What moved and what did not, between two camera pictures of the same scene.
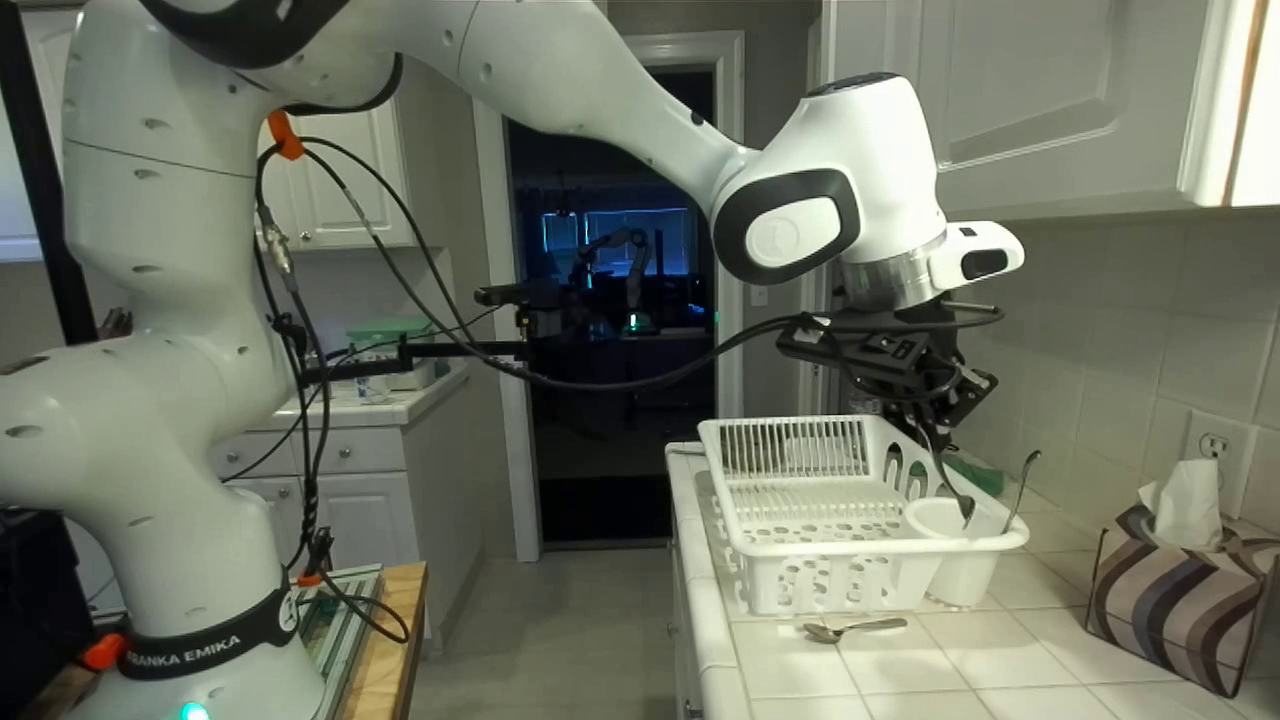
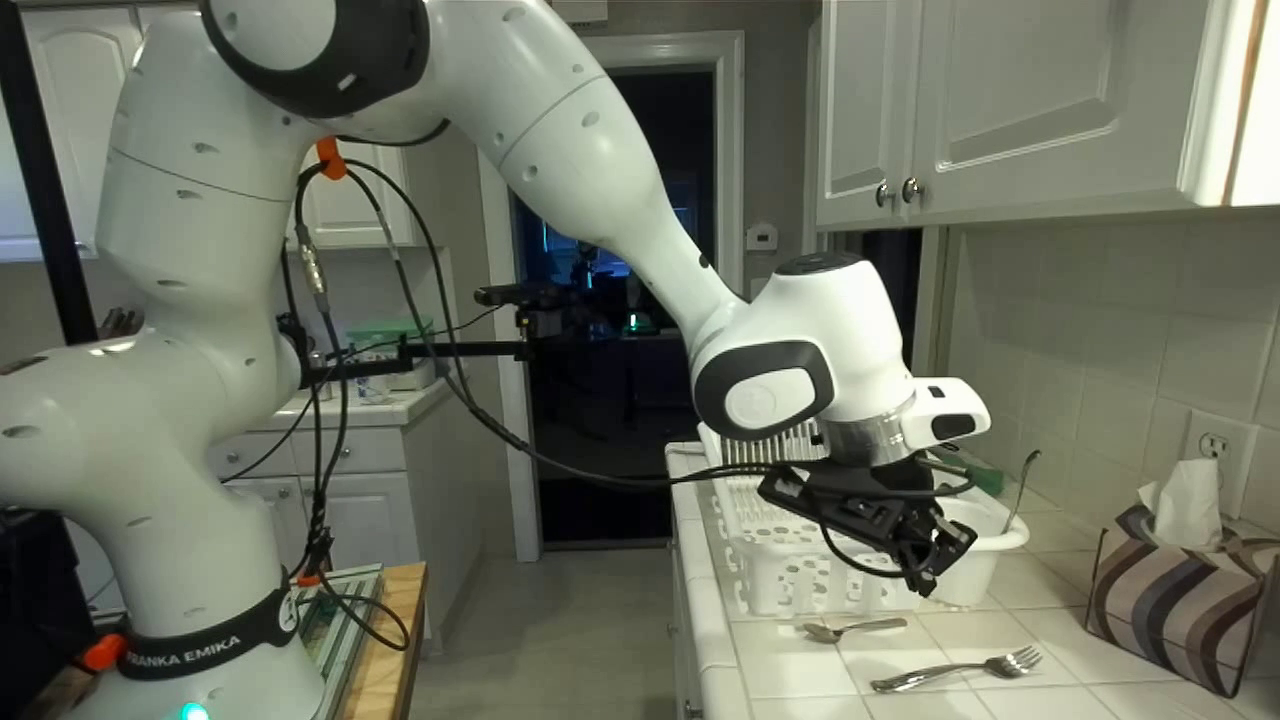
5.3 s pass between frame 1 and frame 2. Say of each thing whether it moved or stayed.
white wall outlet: stayed
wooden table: stayed
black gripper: moved
